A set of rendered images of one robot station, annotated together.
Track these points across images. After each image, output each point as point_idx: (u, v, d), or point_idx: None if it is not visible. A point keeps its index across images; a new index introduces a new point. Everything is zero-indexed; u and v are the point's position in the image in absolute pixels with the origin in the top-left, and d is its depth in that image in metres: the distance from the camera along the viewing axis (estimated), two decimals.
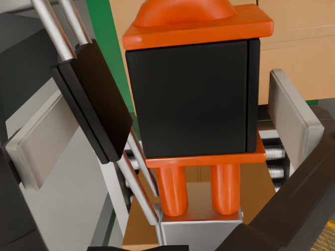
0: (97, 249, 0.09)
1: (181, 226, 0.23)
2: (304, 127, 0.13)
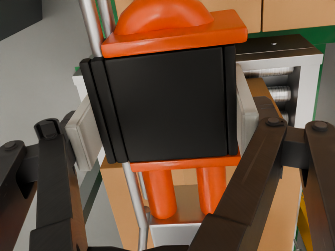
0: (97, 249, 0.09)
1: (169, 228, 0.23)
2: (242, 114, 0.14)
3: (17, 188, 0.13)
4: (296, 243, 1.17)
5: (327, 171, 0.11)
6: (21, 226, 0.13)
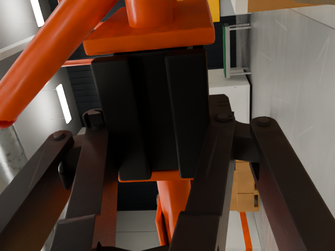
0: (97, 249, 0.09)
1: None
2: None
3: (59, 179, 0.14)
4: None
5: (278, 163, 0.11)
6: (59, 216, 0.14)
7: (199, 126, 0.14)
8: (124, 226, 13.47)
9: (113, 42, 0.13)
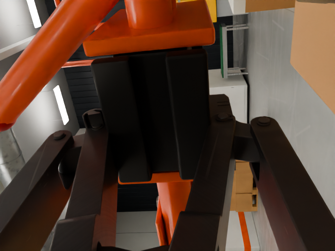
0: (97, 249, 0.09)
1: None
2: None
3: (59, 179, 0.14)
4: None
5: (278, 163, 0.11)
6: (58, 216, 0.14)
7: (200, 126, 0.14)
8: (122, 227, 13.44)
9: (113, 43, 0.13)
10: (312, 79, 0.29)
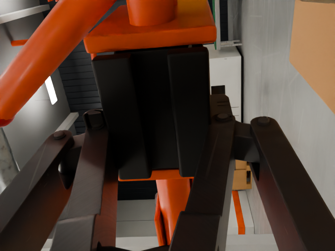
0: (97, 249, 0.09)
1: None
2: None
3: (59, 179, 0.14)
4: None
5: (278, 163, 0.11)
6: (59, 216, 0.14)
7: (200, 124, 0.14)
8: None
9: (114, 40, 0.13)
10: (311, 77, 0.29)
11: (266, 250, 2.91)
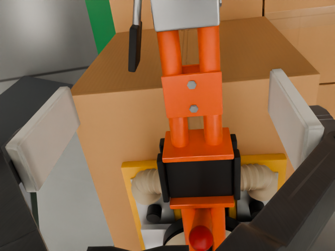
0: (97, 249, 0.09)
1: None
2: (304, 127, 0.13)
3: None
4: None
5: None
6: None
7: None
8: None
9: (170, 199, 0.40)
10: (266, 84, 0.46)
11: None
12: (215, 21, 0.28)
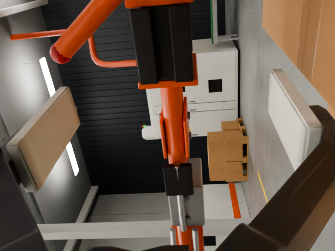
0: (97, 249, 0.09)
1: None
2: (304, 127, 0.13)
3: None
4: None
5: None
6: None
7: (186, 48, 0.27)
8: (113, 208, 13.24)
9: (141, 0, 0.26)
10: (273, 33, 0.41)
11: None
12: None
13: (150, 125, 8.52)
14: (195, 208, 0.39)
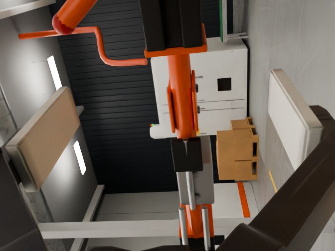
0: (97, 249, 0.09)
1: None
2: (304, 127, 0.13)
3: None
4: None
5: None
6: None
7: (194, 9, 0.25)
8: (120, 207, 13.24)
9: None
10: None
11: None
12: None
13: (158, 124, 8.50)
14: (204, 186, 0.38)
